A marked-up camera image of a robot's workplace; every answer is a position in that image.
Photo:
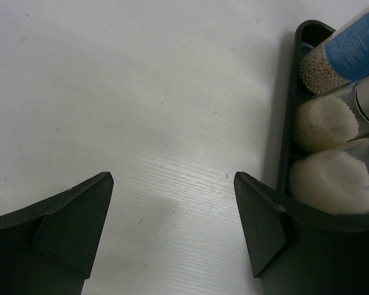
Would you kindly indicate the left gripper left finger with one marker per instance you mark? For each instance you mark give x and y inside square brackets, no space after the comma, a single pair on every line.
[49,247]

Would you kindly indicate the silver lid grain bottle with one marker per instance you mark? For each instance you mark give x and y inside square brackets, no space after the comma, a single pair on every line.
[341,58]

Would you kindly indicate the black rectangular tray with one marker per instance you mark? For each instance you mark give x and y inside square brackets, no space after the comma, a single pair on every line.
[307,36]

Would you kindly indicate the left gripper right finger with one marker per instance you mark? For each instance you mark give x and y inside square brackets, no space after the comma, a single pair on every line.
[296,249]

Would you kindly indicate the clear top pepper grinder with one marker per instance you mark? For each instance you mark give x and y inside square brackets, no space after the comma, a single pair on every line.
[333,118]

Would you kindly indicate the black lid bottle front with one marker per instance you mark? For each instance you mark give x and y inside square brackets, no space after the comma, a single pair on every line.
[335,181]

